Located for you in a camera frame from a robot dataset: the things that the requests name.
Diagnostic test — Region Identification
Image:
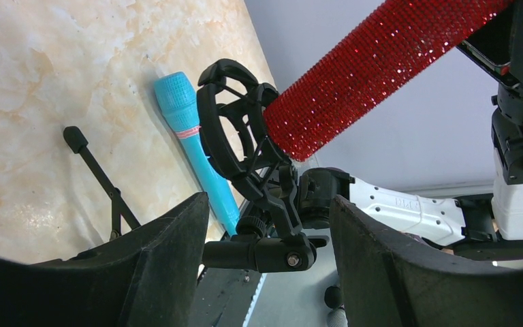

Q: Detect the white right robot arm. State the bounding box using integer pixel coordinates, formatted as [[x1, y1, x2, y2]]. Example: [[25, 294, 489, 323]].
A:
[[299, 1, 518, 246]]

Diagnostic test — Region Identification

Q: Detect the shock mount tripod mic stand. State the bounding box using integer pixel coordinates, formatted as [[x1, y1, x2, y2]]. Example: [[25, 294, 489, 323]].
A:
[[62, 58, 330, 275]]

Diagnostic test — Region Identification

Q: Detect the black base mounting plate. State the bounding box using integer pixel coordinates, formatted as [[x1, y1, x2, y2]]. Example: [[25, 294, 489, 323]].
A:
[[188, 268, 266, 326]]

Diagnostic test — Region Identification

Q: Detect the cyan toy microphone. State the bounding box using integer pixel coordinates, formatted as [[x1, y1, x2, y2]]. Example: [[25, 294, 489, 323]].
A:
[[153, 72, 240, 236]]

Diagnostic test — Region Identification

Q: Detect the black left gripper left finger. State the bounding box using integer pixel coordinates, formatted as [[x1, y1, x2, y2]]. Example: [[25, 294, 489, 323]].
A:
[[0, 193, 209, 326]]

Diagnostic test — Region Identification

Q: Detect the red glitter microphone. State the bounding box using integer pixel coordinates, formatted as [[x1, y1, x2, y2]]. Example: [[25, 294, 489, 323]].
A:
[[264, 1, 509, 161]]

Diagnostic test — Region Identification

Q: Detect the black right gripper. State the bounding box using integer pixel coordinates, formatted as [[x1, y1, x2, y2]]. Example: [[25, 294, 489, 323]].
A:
[[457, 1, 523, 90]]

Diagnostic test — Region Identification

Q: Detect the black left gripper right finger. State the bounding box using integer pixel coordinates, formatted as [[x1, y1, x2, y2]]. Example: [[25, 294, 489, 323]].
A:
[[330, 196, 523, 326]]

